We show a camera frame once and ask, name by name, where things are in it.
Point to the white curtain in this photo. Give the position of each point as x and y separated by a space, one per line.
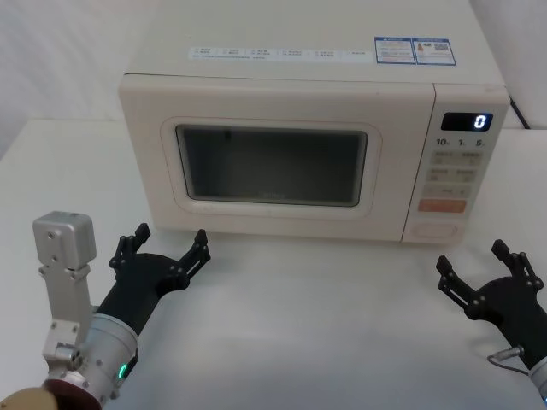
64 55

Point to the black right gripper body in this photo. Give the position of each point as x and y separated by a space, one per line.
517 312

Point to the cream microwave oven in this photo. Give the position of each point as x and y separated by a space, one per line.
273 98

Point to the white table cloth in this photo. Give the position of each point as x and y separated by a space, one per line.
299 333

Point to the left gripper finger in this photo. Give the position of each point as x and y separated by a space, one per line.
192 260
128 245

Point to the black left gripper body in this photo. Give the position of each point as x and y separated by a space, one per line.
139 286

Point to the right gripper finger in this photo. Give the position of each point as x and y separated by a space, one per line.
517 262
455 282

